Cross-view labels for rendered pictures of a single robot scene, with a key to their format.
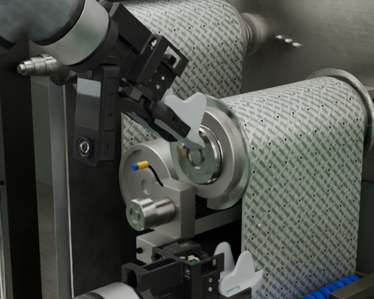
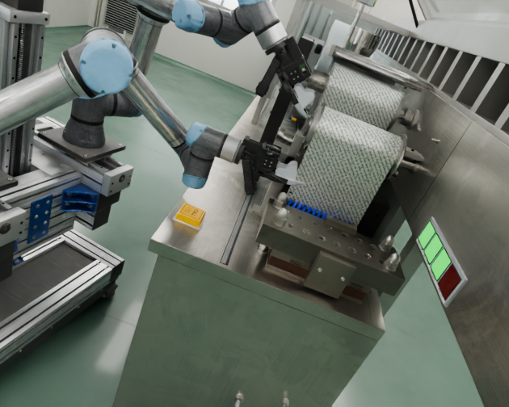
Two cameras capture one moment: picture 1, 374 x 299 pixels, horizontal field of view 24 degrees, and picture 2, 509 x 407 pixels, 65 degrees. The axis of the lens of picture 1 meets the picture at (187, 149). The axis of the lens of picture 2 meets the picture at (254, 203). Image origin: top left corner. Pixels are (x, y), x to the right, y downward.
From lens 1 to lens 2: 0.73 m
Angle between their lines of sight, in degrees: 39
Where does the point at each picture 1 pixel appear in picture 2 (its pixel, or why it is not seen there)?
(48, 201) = not seen: hidden behind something
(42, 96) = not seen: hidden behind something
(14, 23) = (244, 20)
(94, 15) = (275, 32)
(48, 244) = not seen: hidden behind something
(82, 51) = (264, 44)
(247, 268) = (292, 173)
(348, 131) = (381, 158)
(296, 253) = (326, 190)
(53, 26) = (256, 28)
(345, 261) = (353, 216)
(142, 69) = (287, 66)
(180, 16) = (369, 86)
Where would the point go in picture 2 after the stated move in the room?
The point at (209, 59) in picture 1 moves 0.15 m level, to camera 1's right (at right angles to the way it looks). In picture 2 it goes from (372, 111) to (410, 132)
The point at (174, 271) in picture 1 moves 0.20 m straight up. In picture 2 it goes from (258, 148) to (284, 80)
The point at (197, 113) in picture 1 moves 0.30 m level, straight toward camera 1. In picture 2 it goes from (306, 100) to (220, 86)
